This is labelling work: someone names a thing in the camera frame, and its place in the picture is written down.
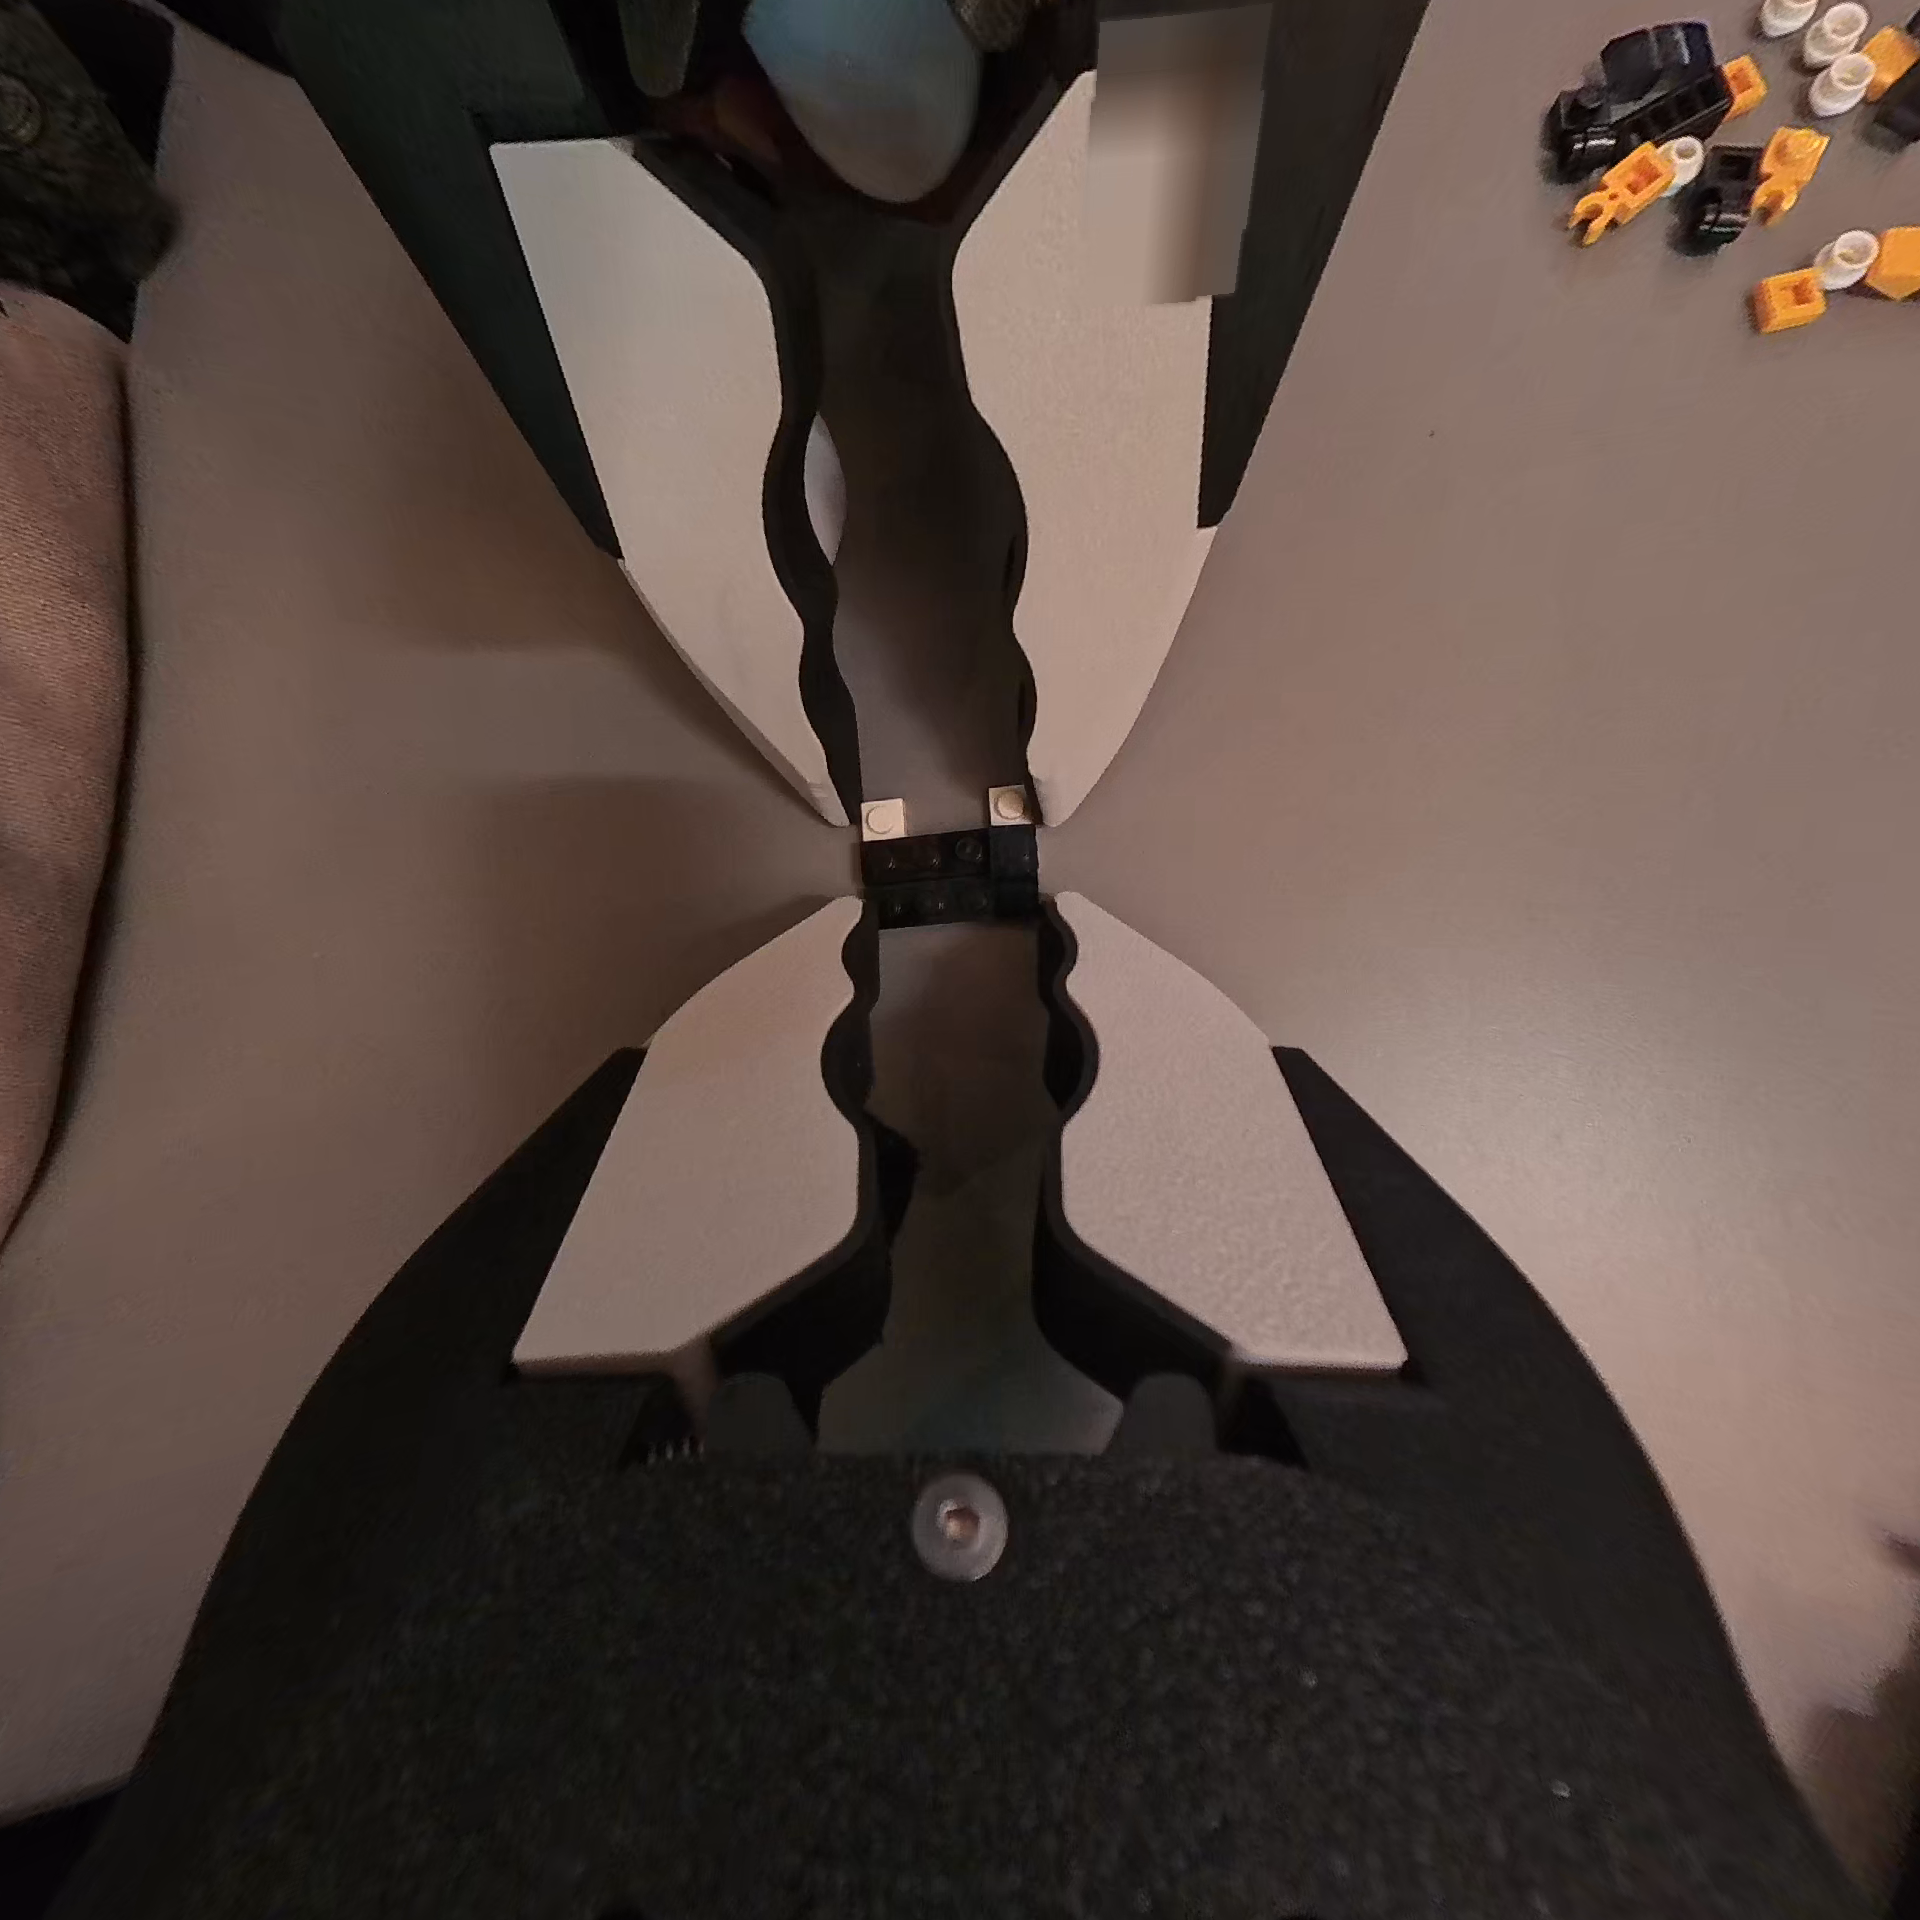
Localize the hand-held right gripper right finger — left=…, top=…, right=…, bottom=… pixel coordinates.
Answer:
left=1036, top=889, right=1413, bottom=1383

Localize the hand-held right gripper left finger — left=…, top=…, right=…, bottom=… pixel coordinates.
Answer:
left=510, top=897, right=922, bottom=1379

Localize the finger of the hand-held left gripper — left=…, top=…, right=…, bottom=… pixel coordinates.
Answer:
left=490, top=138, right=869, bottom=831
left=948, top=66, right=1213, bottom=834

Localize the black plate with white studs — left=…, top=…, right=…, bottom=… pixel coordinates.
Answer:
left=858, top=785, right=1043, bottom=889

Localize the pile of small lego pieces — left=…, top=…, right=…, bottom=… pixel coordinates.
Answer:
left=1549, top=0, right=1920, bottom=337

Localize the dark fleece jacket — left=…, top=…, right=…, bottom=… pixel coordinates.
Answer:
left=0, top=0, right=178, bottom=331

